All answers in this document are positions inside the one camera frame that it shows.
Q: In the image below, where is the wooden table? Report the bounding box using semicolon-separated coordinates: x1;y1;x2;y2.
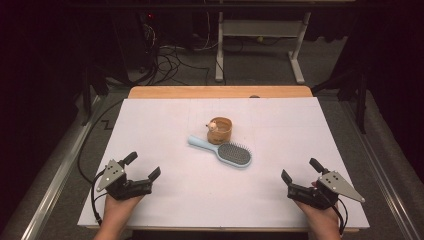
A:
84;85;360;234

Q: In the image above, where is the person's left hand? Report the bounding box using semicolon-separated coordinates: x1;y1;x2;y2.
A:
99;194;145;233

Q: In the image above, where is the light blue hairbrush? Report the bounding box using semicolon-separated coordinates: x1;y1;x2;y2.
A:
187;134;253;169

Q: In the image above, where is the aluminium rail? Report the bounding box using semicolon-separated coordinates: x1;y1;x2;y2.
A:
19;95;103;240
339;99;424;240

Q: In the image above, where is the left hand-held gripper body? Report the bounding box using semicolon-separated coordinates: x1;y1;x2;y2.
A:
96;159;154;201

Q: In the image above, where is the white metal desk frame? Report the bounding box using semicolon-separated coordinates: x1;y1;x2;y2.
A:
214;11;313;85

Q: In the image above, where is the bundle of floor cables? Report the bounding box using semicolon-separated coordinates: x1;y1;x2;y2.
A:
143;23;212;86

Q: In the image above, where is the black stand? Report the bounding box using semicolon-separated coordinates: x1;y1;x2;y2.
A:
80;64;110;127
311;64;369;135

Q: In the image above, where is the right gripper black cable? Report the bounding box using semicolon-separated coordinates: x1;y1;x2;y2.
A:
328;191;350;236

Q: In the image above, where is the person's right hand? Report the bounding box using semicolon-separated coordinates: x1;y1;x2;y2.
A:
294;199;342;236

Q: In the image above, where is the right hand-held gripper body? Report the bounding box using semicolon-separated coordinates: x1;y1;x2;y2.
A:
286;170;366;211

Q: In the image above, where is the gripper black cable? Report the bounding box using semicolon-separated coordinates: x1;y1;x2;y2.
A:
328;191;350;236
90;169;109;227

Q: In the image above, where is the white board sheet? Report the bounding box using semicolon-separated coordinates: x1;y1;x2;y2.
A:
77;97;370;230

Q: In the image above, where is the dark computer tower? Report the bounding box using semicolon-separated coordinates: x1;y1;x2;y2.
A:
138;11;159;74

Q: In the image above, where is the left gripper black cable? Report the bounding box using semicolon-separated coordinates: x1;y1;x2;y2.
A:
90;169;109;227

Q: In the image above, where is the wooden cup with animal figure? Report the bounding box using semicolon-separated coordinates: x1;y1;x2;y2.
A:
205;116;233;146

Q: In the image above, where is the black floor cable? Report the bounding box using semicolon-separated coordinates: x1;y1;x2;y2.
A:
77;99;125;185

